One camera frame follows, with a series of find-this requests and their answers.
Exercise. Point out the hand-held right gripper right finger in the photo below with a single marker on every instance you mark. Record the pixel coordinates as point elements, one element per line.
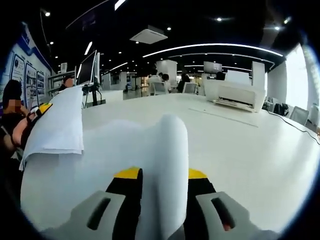
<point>200,185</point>

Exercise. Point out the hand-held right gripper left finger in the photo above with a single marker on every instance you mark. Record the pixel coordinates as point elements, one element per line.
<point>125,205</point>

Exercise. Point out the printer feed paper stack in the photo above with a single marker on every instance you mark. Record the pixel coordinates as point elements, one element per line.
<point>238,78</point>

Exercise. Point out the grey metal shelf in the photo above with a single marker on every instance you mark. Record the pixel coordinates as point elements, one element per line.
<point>53,78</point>

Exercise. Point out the person's dark clothed body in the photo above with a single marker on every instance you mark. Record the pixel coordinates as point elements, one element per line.
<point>10,90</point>

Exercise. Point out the white table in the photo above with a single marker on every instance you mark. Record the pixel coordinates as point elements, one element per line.
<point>237,155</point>

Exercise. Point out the black monitor stand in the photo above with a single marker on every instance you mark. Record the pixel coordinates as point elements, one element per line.
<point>95,97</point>

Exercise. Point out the black computer monitor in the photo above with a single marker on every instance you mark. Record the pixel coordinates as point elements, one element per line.
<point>87,68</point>

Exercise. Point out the dark hanging ceiling panel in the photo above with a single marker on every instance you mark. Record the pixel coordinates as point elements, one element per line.
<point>87,22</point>

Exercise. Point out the white printer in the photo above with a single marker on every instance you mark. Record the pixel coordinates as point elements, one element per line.
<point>240,97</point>

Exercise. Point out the black bag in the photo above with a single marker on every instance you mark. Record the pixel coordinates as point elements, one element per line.
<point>281,109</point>

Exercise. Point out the hanging display screen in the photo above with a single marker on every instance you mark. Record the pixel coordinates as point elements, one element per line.
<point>212,67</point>

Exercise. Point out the grey office chair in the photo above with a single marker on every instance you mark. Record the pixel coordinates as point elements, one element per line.
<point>299,115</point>

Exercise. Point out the white upright panel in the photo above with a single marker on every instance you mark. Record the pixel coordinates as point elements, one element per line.
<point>258,73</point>

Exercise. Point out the white ceiling air conditioner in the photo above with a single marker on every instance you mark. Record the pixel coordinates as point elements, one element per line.
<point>148,35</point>

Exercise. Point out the long curved ceiling light strip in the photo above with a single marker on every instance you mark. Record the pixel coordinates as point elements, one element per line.
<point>119,4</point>

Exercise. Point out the thin ceiling light strip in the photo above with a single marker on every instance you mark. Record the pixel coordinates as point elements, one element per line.
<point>212,45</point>

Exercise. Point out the blue white wall poster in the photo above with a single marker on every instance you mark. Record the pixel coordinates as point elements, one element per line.
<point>30,77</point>

